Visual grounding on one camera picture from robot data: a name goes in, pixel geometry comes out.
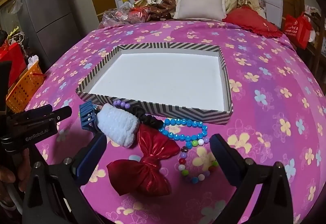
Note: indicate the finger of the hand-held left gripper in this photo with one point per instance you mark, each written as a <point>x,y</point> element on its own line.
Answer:
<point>61,112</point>

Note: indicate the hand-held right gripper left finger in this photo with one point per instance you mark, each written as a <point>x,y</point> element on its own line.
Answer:
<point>93,150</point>

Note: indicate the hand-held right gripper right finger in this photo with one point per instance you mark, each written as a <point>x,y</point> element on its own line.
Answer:
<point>225,156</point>

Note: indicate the blue hair claw clip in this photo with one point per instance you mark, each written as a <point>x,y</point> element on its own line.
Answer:
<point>87,122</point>

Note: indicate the dark red cloth piece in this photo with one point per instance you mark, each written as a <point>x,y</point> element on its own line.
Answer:
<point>150,162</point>

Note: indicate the black scrunchie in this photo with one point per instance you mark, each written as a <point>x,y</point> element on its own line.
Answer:
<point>149,119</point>

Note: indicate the striped shallow cardboard box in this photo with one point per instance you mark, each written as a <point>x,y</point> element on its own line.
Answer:
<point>165,81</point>

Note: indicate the person's left hand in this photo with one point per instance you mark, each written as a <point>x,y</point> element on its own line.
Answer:
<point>9,175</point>

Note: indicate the orange plastic basket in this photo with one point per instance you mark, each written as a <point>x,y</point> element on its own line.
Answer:
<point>23,88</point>

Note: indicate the white tissue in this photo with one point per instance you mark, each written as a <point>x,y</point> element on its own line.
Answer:
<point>33,60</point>

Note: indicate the red gift bag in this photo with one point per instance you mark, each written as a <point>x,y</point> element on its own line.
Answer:
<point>12,53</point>

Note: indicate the pink floral bedsheet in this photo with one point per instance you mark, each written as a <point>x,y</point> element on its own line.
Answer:
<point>267,81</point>

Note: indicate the grey refrigerator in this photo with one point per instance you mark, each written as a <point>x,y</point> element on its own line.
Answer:
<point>48,22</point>

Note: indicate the clear plastic bags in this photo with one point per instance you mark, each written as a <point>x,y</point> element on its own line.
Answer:
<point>114,16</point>

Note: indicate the red ruffled pillow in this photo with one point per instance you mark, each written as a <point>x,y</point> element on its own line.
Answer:
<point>252,20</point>

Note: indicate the red shopping bag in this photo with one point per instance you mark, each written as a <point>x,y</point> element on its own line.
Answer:
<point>296,31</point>

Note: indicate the white pillow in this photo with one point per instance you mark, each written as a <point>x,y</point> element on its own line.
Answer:
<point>201,4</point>

